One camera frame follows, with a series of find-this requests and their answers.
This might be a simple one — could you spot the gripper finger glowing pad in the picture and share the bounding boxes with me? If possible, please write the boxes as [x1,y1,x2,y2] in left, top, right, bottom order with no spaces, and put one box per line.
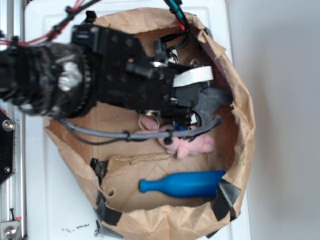
[172,66,213,88]

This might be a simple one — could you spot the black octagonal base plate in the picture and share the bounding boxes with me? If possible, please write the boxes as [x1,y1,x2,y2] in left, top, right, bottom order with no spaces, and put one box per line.
[0,107,15,186]

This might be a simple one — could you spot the blue plastic bowling pin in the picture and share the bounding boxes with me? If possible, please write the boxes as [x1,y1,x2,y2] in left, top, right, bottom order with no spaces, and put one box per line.
[139,170,225,198]

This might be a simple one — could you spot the brown paper bag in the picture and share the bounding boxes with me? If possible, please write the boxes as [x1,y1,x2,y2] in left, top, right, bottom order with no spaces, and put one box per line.
[45,12,256,240]

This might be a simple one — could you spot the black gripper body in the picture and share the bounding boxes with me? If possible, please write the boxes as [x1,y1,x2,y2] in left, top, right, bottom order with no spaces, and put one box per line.
[71,24,200,116]

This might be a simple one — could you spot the pink plush toy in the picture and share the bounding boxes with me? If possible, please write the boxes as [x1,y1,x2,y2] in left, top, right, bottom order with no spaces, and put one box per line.
[136,116,215,160]

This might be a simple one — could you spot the red and black wires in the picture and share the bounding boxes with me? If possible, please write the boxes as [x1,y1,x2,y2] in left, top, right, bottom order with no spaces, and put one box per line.
[0,0,103,47]

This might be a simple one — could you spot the grey braided cable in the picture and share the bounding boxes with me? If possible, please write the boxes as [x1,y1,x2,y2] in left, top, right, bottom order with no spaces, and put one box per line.
[58,114,223,143]

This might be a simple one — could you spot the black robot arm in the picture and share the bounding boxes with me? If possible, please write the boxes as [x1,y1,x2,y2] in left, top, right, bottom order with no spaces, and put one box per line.
[0,25,212,119]

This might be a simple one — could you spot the aluminium frame rail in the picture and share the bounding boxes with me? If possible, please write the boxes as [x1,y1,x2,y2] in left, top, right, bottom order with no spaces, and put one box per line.
[0,0,28,240]

